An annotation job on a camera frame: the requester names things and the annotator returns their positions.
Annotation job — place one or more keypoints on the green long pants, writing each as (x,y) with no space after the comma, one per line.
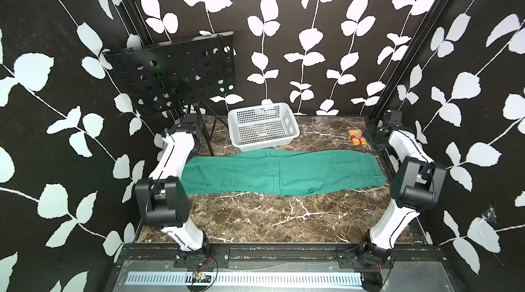
(283,173)

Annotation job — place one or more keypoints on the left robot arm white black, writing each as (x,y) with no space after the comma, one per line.
(162,200)

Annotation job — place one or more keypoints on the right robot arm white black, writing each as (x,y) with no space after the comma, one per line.
(414,189)

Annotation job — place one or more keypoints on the white plastic basket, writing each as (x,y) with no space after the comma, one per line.
(262,126)

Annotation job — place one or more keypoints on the yellow red small box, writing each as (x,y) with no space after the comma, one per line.
(357,137)

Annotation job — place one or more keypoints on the black perforated music stand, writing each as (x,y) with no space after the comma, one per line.
(164,79)

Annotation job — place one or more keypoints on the small green circuit board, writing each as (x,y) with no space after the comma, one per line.
(199,277)

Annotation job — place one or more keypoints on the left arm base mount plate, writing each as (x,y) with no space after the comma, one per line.
(218,257)

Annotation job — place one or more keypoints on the white slotted cable duct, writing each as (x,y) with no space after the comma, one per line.
(251,279)

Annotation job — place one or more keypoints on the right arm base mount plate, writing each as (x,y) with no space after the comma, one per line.
(366,258)

